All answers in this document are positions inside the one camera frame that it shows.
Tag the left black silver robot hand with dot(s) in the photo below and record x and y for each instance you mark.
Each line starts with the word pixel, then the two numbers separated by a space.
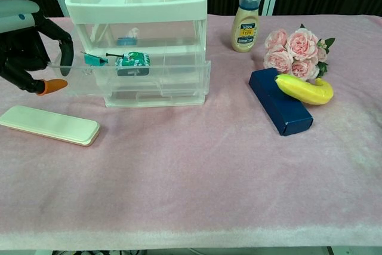
pixel 18 46

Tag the green toy tank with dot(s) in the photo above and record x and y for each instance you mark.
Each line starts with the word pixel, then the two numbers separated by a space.
pixel 132 62

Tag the clear plastic drawer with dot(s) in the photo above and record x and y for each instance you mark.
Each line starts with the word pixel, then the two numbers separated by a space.
pixel 185 53
pixel 179 101
pixel 179 76

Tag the clear plastic drawer organizer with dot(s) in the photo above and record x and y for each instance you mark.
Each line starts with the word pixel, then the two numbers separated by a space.
pixel 134 10

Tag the small teal toy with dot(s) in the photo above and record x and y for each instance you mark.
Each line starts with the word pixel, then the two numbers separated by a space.
pixel 95 59

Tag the cream flat pencil case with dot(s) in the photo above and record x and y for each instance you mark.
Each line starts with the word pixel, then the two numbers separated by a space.
pixel 50 125

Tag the pink fleece tablecloth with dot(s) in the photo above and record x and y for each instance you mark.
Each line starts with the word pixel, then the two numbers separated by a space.
pixel 191 177

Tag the mayonnaise squeeze bottle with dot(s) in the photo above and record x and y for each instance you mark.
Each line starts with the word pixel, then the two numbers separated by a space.
pixel 246 31

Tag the dark blue cardboard box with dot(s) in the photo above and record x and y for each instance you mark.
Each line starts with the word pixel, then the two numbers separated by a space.
pixel 277 108

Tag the pink rose bouquet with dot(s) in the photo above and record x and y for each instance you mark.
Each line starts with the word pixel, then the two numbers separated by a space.
pixel 300 44

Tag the yellow banana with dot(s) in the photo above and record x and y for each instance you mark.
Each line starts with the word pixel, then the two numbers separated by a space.
pixel 304 90

